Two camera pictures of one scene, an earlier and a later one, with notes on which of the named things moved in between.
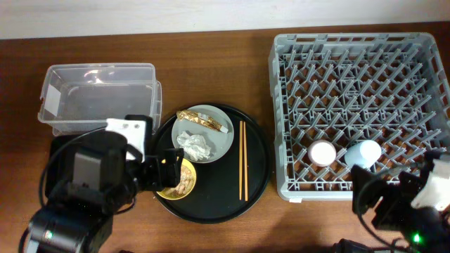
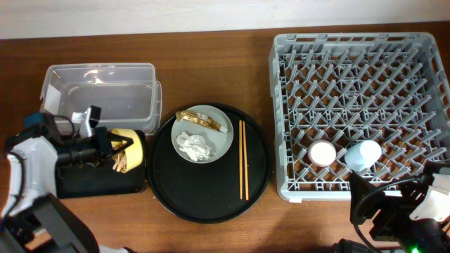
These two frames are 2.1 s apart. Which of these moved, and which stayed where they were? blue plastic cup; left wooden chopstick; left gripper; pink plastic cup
Moved: left gripper
Stayed: left wooden chopstick; pink plastic cup; blue plastic cup
